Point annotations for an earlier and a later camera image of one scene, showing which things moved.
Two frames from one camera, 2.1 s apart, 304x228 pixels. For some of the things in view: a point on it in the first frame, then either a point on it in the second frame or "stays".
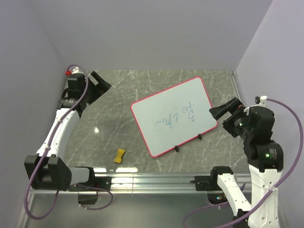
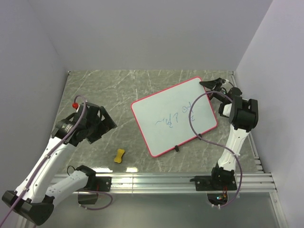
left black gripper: x=100 y=88 -> x=106 y=125
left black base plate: x=103 y=182 stays
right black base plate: x=207 y=183 stays
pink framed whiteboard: x=174 y=116 stays
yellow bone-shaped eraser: x=118 y=158 stays
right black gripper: x=233 y=105 -> x=212 y=84
